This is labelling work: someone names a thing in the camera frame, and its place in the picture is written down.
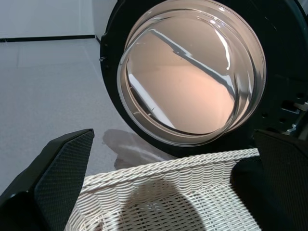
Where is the pale woven laundry basket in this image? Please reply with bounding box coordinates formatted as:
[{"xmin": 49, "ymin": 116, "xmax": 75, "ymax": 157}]
[{"xmin": 64, "ymin": 148, "xmax": 262, "ymax": 231}]

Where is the round glass washer door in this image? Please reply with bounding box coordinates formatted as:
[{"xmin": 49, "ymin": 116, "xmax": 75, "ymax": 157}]
[{"xmin": 100, "ymin": 0, "xmax": 308, "ymax": 159}]

